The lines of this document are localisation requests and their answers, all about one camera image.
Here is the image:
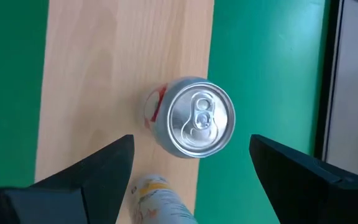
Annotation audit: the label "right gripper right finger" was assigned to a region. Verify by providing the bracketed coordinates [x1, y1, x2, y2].
[249, 134, 358, 224]

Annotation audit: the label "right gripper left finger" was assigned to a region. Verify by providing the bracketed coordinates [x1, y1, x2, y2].
[0, 134, 135, 224]

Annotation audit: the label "slim white can dark top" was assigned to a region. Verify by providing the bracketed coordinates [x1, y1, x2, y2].
[130, 174, 198, 224]

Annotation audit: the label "silver can red print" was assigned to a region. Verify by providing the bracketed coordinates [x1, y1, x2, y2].
[143, 76, 236, 159]

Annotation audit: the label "green table mat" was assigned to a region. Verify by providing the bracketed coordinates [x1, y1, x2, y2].
[0, 0, 332, 224]

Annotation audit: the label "wooden shelf black wire sides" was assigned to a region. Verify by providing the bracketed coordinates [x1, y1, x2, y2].
[34, 0, 216, 224]

